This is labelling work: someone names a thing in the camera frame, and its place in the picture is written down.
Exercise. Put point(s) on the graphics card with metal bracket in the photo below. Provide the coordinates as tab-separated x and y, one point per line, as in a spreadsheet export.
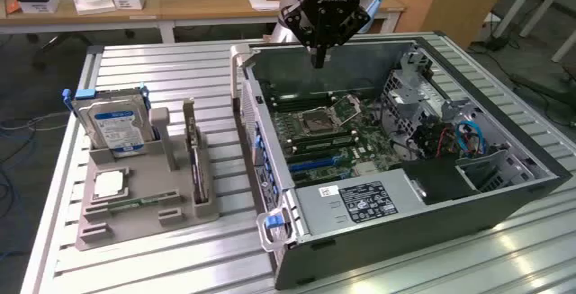
200	179

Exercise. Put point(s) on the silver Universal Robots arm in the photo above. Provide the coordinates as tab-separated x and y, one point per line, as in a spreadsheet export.
282	34

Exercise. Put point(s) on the wooden desk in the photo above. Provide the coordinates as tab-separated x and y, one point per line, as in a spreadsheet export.
202	7

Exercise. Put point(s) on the wooden cabinet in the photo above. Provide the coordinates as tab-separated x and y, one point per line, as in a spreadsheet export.
449	0

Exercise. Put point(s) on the metal socket cover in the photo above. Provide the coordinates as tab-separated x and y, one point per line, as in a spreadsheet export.
348	108

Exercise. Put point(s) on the metal disk bay cage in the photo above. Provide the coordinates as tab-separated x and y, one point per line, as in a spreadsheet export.
404	105

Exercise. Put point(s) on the CPU socket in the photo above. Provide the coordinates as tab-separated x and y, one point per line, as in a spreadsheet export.
317	122

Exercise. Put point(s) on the black RAM stick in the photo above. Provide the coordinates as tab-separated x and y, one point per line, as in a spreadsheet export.
324	140

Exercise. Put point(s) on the green motherboard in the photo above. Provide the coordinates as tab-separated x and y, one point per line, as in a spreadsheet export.
360	145

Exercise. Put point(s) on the blue expansion slot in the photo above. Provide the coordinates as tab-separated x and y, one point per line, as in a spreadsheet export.
310	165

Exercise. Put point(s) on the small silver chipset heatsink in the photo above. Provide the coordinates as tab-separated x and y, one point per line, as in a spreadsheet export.
368	168

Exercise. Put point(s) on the white round holder on box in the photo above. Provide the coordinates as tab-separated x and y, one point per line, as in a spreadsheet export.
94	2

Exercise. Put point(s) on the hard disk with blue carrier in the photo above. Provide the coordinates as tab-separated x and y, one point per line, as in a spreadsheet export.
114	128

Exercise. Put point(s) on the grey power supply unit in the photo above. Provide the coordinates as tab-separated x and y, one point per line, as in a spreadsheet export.
324	213

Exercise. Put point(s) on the blue case latch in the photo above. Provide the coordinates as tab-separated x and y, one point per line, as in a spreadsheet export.
272	222

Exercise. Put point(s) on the white box with black lid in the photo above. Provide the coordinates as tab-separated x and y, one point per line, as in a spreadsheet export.
36	2

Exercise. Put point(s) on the silver CPU chip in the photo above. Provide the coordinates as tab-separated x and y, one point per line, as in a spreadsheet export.
109	184

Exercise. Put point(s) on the green RAM stick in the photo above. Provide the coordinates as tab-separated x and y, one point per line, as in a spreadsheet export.
132	203

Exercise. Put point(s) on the black open PC case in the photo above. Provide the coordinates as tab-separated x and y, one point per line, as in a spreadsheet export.
404	240

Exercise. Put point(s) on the grey plastic parts rack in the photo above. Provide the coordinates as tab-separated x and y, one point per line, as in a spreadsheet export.
144	233

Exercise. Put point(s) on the white table frame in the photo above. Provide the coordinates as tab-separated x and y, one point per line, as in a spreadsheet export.
505	15

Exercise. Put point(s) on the grey disk bay bracket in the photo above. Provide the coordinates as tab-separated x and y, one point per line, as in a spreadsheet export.
490	169

